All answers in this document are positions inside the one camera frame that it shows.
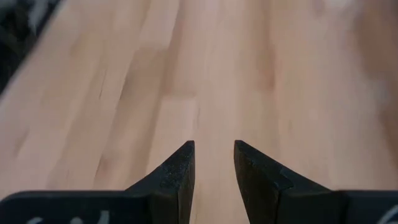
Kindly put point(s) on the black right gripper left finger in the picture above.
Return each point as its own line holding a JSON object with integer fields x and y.
{"x": 168, "y": 196}

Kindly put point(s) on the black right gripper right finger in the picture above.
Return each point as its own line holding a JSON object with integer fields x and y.
{"x": 273, "y": 199}

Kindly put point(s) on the black device with white square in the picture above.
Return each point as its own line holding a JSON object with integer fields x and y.
{"x": 15, "y": 34}

